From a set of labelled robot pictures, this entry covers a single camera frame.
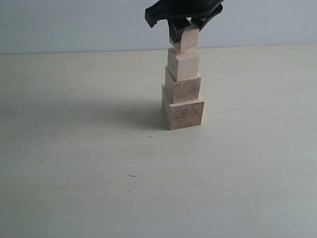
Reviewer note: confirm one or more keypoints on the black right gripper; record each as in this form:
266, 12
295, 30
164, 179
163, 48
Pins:
176, 12

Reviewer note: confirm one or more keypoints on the smallest wooden cube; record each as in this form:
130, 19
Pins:
189, 39

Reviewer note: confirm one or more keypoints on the second largest wooden cube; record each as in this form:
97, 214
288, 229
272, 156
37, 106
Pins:
182, 91

